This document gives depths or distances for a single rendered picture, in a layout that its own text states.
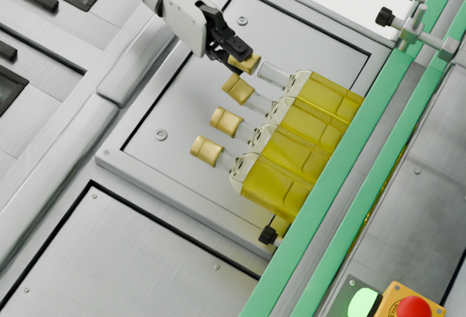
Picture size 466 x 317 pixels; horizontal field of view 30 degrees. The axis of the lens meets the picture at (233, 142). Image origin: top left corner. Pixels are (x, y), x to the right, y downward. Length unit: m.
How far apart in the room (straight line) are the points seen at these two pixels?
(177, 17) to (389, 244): 0.54
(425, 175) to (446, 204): 0.05
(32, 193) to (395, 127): 0.59
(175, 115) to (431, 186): 0.51
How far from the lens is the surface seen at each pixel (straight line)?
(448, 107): 1.25
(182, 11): 1.41
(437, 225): 1.17
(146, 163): 1.45
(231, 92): 1.37
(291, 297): 1.11
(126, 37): 1.61
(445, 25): 1.48
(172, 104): 1.51
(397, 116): 1.25
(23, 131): 1.54
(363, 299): 1.04
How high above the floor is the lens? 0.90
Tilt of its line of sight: 9 degrees up
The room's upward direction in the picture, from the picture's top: 61 degrees counter-clockwise
